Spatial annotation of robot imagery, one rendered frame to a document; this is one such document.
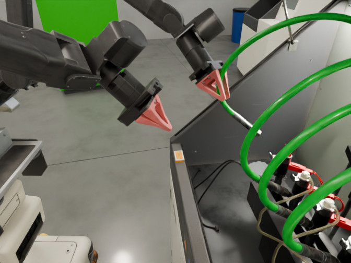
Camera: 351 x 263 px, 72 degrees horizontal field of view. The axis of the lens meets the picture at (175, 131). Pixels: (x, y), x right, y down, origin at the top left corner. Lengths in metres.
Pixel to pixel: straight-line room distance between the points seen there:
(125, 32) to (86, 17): 3.23
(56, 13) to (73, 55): 3.22
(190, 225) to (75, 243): 0.96
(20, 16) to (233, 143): 0.81
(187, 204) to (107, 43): 0.47
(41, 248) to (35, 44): 1.31
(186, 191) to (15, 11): 0.69
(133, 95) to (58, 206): 1.74
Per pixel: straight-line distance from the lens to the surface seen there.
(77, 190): 2.20
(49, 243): 1.58
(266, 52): 3.41
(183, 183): 0.77
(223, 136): 0.96
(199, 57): 0.66
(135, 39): 0.44
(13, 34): 0.39
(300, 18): 0.62
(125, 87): 0.47
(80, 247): 1.51
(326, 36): 0.97
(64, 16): 3.65
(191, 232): 0.66
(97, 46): 0.45
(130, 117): 0.49
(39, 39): 0.41
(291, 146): 0.41
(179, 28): 0.66
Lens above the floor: 1.49
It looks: 33 degrees down
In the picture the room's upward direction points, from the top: straight up
